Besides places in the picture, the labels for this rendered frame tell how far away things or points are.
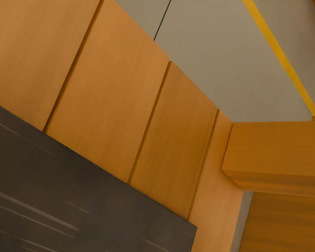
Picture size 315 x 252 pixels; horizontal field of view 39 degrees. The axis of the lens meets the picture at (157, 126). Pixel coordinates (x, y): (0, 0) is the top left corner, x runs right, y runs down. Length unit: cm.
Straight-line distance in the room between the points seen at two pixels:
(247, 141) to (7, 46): 41
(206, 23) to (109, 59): 183
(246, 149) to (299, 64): 269
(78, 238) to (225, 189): 33
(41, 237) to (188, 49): 180
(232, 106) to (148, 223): 198
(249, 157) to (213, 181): 7
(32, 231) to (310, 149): 41
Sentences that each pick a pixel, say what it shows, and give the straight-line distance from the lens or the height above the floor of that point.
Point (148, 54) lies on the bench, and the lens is 58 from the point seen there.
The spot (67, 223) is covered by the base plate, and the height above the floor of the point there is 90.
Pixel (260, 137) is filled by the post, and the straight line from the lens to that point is 71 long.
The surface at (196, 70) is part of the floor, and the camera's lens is 222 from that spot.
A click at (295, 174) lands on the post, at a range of 66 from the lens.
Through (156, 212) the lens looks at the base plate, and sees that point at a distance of 57.
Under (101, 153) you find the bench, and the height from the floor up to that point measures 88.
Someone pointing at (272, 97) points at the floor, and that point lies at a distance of 295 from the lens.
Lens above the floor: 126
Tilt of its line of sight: 40 degrees down
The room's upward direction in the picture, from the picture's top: 89 degrees clockwise
